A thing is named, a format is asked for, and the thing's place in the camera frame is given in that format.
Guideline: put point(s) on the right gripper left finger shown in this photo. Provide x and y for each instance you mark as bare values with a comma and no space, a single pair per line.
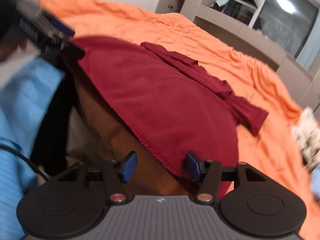
115,174

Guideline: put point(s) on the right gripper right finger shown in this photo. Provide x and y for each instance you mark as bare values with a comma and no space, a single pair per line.
207,174

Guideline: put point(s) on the dark red long-sleeve sweater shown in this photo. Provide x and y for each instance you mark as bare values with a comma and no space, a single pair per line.
160,104

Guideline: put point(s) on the orange duvet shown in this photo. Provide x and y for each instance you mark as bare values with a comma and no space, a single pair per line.
272,151

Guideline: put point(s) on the blue striped shirt sleeve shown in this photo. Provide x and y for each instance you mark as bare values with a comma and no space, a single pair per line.
25,99

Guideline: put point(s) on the beige crumpled garment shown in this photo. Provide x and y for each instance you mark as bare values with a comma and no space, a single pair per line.
306,134

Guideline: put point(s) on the light blue garment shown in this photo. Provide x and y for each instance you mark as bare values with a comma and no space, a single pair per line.
315,182

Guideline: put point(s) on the light blue curtain right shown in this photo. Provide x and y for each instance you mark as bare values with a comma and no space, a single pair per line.
311,47

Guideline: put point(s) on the window with dark glass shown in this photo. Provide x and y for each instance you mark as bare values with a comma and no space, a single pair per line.
286,22

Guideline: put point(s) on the grey wall cabinet unit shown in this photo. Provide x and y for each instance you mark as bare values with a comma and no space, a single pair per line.
301,84

